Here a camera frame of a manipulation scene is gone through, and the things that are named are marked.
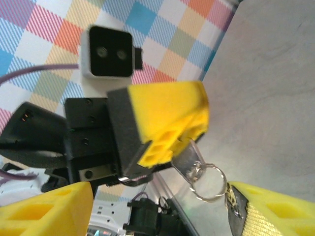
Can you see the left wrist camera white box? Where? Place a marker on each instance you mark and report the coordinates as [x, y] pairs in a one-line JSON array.
[[108, 54]]

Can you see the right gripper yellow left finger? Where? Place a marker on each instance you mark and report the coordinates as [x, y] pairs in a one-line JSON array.
[[44, 214]]

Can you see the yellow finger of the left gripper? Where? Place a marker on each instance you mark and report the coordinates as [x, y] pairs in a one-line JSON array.
[[137, 123], [192, 110]]

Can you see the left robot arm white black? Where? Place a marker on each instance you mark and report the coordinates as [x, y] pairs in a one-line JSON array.
[[108, 214]]

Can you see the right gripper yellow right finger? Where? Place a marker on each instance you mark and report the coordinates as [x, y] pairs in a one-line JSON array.
[[275, 214]]

